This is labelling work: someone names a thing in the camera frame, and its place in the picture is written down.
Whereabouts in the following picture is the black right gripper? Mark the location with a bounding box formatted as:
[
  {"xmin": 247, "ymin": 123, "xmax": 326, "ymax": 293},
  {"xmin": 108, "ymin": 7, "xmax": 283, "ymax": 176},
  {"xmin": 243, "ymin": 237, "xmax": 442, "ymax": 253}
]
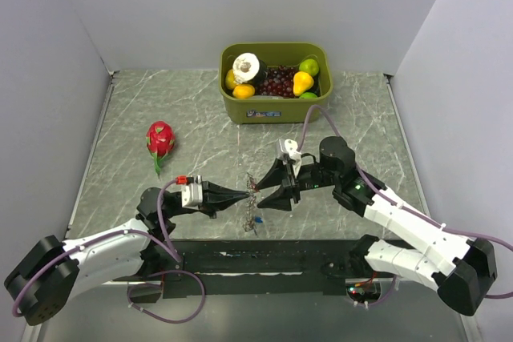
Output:
[{"xmin": 255, "ymin": 155, "xmax": 339, "ymax": 211}]

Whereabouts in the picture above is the round metal key organizer disc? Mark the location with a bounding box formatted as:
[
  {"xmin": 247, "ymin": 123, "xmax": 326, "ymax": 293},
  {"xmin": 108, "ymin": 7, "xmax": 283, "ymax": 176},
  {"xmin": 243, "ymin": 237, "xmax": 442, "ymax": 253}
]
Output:
[{"xmin": 243, "ymin": 173, "xmax": 260, "ymax": 235}]

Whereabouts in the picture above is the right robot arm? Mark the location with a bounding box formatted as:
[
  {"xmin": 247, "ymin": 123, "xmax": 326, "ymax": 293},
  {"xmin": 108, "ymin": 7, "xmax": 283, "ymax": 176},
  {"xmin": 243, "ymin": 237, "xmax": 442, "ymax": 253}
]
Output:
[{"xmin": 256, "ymin": 136, "xmax": 497, "ymax": 316}]

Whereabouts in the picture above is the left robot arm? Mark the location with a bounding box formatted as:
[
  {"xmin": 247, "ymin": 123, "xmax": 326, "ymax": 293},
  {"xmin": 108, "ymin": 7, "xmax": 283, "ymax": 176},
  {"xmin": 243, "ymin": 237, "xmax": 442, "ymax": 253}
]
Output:
[{"xmin": 4, "ymin": 177, "xmax": 249, "ymax": 326}]

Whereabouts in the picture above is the red dragon fruit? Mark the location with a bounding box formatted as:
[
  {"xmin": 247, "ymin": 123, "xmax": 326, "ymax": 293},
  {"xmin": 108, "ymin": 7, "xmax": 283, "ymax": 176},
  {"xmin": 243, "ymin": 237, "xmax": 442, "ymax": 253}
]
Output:
[{"xmin": 146, "ymin": 121, "xmax": 176, "ymax": 175}]

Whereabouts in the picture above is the olive green plastic bin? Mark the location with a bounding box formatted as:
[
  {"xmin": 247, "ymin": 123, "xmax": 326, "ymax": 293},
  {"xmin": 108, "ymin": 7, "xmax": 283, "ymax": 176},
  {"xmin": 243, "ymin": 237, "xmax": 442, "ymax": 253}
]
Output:
[{"xmin": 219, "ymin": 42, "xmax": 333, "ymax": 124}]

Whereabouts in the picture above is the green fruit front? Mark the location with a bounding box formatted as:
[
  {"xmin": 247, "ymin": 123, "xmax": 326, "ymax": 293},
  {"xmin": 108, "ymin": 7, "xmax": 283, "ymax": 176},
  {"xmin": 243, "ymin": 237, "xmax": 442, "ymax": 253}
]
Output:
[{"xmin": 300, "ymin": 92, "xmax": 317, "ymax": 99}]

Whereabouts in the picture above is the orange fruit front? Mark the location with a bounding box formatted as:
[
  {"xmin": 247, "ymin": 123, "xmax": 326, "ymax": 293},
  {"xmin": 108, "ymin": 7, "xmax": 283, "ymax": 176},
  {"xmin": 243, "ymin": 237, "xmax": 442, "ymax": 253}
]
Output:
[{"xmin": 232, "ymin": 83, "xmax": 256, "ymax": 99}]

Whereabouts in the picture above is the dark red grapes bunch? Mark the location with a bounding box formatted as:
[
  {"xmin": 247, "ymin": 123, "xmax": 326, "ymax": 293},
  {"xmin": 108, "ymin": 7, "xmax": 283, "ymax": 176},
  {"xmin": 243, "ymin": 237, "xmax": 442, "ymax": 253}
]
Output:
[{"xmin": 255, "ymin": 66, "xmax": 297, "ymax": 99}]

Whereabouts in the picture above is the yellow pear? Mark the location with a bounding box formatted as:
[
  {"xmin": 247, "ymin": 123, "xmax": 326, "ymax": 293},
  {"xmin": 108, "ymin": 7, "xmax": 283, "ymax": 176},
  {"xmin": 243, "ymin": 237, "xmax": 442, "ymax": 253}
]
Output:
[{"xmin": 293, "ymin": 71, "xmax": 314, "ymax": 97}]

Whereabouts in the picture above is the yellow lemon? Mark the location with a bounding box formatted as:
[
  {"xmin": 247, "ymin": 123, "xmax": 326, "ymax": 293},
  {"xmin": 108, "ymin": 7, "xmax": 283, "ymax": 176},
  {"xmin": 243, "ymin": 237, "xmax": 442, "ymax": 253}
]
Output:
[{"xmin": 224, "ymin": 69, "xmax": 239, "ymax": 91}]

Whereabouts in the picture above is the white black tape roll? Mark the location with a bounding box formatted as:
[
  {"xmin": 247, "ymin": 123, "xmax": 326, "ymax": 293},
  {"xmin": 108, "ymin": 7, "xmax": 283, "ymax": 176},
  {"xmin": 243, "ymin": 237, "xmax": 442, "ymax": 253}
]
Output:
[{"xmin": 232, "ymin": 53, "xmax": 268, "ymax": 86}]

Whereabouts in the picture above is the green lime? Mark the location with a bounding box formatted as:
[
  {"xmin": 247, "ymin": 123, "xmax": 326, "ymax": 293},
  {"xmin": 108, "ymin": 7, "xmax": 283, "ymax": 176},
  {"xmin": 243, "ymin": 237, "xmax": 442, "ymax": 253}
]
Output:
[{"xmin": 298, "ymin": 58, "xmax": 320, "ymax": 78}]

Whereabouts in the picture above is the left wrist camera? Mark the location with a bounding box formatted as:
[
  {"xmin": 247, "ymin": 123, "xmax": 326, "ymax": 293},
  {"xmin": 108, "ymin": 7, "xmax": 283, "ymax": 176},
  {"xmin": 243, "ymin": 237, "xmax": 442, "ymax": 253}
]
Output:
[{"xmin": 176, "ymin": 175, "xmax": 203, "ymax": 208}]

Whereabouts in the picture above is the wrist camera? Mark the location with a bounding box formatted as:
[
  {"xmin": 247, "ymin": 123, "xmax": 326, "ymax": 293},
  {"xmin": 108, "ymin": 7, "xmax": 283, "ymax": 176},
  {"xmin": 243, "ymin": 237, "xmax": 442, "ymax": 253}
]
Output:
[
  {"xmin": 176, "ymin": 175, "xmax": 203, "ymax": 208},
  {"xmin": 277, "ymin": 139, "xmax": 302, "ymax": 177}
]

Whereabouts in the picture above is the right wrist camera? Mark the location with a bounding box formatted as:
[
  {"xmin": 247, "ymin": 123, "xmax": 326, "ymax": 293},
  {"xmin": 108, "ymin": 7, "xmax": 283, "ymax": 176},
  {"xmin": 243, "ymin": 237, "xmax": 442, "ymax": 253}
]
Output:
[{"xmin": 277, "ymin": 139, "xmax": 302, "ymax": 177}]

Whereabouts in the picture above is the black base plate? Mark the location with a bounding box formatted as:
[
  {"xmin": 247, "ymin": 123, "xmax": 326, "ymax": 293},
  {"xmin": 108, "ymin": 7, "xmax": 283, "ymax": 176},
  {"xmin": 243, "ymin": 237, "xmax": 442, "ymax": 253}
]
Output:
[{"xmin": 110, "ymin": 239, "xmax": 444, "ymax": 300}]

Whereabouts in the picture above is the aluminium rail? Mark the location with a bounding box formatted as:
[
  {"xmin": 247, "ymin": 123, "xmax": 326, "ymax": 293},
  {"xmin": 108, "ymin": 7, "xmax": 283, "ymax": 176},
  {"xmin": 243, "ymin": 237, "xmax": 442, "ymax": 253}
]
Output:
[{"xmin": 36, "ymin": 248, "xmax": 464, "ymax": 288}]

